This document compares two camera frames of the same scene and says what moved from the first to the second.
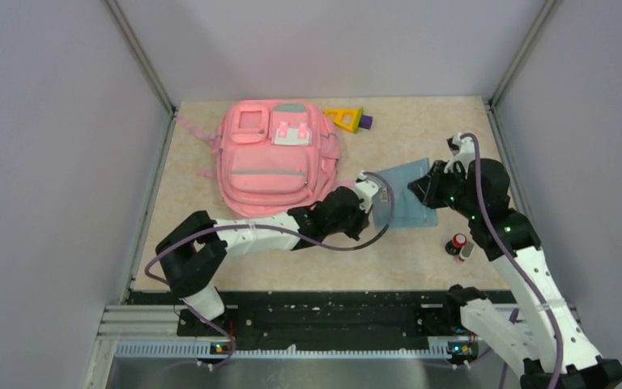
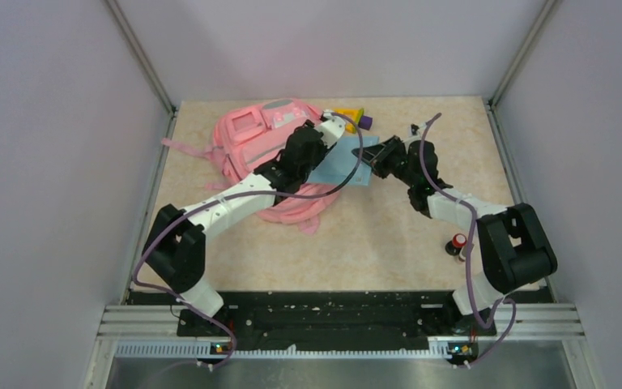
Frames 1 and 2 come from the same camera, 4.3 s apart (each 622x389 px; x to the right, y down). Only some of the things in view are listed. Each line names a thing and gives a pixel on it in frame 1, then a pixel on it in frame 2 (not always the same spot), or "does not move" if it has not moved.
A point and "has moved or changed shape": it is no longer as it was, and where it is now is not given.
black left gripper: [362, 222] → [322, 150]
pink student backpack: [272, 156] has moved or changed shape
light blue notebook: [394, 205] → [338, 162]
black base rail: [338, 316] does not move
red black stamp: [453, 246] does not move
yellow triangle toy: [350, 119] does not move
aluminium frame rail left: [159, 86] does not move
